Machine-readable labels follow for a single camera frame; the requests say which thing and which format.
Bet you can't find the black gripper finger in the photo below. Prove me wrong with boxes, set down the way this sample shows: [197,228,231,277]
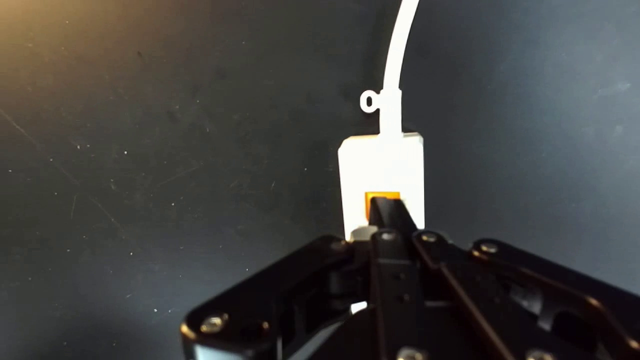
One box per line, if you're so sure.
[370,198,418,236]

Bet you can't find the white power strip orange switch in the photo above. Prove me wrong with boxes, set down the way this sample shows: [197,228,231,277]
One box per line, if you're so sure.
[339,133,426,240]

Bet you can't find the white power strip cord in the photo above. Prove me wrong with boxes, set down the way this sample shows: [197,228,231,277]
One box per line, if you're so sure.
[359,0,423,138]

